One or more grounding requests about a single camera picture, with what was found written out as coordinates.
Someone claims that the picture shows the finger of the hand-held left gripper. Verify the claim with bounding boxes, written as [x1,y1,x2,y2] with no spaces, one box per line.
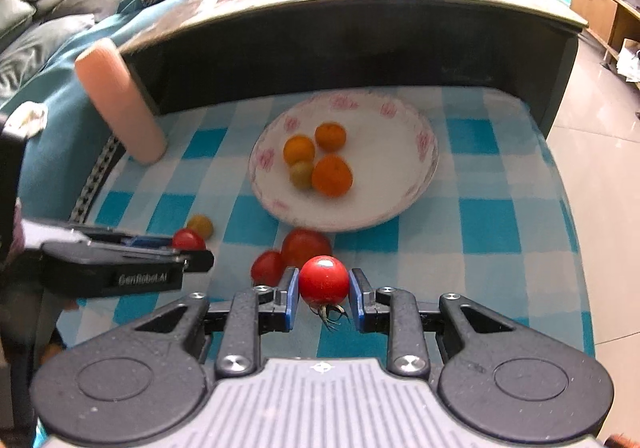
[22,219,176,250]
[120,248,216,275]

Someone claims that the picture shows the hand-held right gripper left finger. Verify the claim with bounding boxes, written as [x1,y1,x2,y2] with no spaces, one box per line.
[132,267,301,376]

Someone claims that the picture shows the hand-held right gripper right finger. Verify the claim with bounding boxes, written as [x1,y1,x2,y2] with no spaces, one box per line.
[348,268,516,376]

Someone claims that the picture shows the small red tomato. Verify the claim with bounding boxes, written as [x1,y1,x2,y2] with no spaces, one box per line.
[171,227,207,253]
[250,251,287,288]

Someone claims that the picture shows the red tomato with stem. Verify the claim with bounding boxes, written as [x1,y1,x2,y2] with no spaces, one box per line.
[298,255,351,330]

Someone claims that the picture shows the yellow-orange cherry tomato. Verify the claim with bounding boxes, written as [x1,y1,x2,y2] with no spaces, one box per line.
[186,213,215,238]

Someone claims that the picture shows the large red tomato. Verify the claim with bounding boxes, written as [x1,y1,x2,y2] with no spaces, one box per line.
[281,228,333,269]

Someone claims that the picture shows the green-yellow kumquat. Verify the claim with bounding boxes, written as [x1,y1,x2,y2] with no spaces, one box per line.
[290,160,316,189]

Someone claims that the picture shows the large orange tangerine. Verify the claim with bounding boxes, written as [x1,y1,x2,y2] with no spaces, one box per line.
[311,154,354,198]

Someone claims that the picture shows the white floral plate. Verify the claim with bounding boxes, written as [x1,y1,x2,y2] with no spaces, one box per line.
[248,95,439,234]

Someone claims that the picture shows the small orange kumquat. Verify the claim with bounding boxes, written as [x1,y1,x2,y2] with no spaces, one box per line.
[314,122,348,152]
[283,135,317,166]

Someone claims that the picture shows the teal blanket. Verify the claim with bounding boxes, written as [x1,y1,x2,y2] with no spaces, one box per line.
[0,0,236,209]

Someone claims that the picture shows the pink ribbed cylinder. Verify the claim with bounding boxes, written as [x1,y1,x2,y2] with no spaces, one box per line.
[75,38,168,165]

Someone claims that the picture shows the crumpled white cloth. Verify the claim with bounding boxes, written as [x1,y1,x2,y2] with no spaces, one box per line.
[5,103,48,139]

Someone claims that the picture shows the blue white checkered tablecloth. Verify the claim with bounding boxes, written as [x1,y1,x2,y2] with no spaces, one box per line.
[55,87,598,364]

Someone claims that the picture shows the dark coffee table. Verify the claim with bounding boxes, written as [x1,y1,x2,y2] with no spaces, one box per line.
[112,0,588,141]

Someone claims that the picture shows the white plastic bag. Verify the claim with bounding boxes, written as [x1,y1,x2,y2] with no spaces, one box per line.
[617,38,640,82]

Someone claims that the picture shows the wooden shelf unit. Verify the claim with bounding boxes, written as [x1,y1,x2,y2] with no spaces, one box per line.
[570,0,640,64]

